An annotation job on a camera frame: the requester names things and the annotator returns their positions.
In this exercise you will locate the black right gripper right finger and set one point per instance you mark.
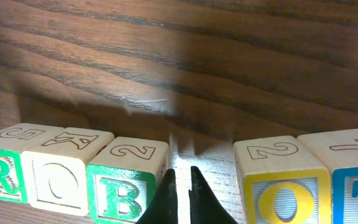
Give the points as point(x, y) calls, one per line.
point(204, 206)

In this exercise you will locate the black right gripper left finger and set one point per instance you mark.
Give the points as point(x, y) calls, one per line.
point(164, 207)

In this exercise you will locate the green B wooden block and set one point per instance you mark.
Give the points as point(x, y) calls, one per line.
point(123, 177)

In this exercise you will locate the yellow O wooden block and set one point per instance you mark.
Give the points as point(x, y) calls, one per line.
point(280, 181)
point(55, 169)

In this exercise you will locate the blue T wooden block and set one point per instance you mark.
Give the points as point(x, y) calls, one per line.
point(338, 151)

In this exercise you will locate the green R wooden block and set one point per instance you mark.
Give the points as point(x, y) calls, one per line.
point(13, 141)

